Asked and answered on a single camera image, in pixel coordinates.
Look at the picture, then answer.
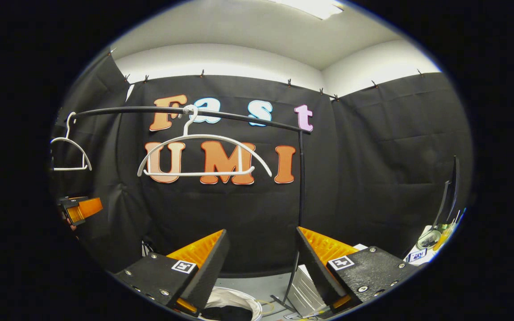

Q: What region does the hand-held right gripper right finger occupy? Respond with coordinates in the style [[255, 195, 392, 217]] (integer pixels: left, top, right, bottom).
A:
[[294, 226, 419, 311]]

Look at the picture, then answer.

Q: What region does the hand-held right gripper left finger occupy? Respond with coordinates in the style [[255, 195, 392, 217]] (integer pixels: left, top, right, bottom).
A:
[[113, 228, 232, 316]]

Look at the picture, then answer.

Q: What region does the white laundry hamper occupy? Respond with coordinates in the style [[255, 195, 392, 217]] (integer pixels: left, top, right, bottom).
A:
[[198, 286, 265, 321]]

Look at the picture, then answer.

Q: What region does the white plastic clothes hanger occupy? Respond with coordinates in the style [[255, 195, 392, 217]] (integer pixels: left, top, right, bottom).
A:
[[137, 104, 274, 178], [50, 111, 93, 173]]

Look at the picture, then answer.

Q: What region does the black clothes rack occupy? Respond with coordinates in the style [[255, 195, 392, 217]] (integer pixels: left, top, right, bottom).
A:
[[64, 105, 314, 313]]

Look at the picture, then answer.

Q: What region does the silver ribbed metal case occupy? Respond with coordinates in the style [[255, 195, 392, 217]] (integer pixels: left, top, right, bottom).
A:
[[285, 264, 330, 319]]

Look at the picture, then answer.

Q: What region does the black backdrop cloth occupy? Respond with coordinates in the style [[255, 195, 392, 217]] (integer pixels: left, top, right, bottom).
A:
[[50, 49, 474, 275]]

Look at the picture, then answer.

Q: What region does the round silver object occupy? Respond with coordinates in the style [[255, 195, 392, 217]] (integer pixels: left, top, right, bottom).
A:
[[417, 229, 441, 250]]

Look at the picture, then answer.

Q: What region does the yellow bottle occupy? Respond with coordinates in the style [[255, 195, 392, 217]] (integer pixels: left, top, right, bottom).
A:
[[435, 222, 454, 252]]

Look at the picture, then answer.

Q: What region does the row of backdrop clips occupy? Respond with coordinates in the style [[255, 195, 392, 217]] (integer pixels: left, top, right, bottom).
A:
[[108, 47, 423, 101]]

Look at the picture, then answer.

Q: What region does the ceiling light panel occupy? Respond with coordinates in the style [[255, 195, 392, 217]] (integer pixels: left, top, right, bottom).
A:
[[270, 0, 346, 21]]

